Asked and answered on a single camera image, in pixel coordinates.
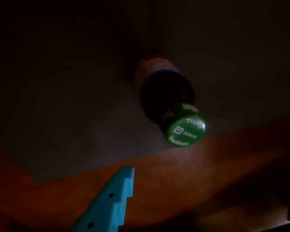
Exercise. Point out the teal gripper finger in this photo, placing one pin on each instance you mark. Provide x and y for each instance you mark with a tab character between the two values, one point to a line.
108	205

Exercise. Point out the brown syrup bottle green cap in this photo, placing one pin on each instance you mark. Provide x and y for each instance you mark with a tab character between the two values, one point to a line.
166	91

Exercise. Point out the grey woven mat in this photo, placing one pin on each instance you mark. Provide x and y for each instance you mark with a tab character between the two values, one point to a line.
62	96

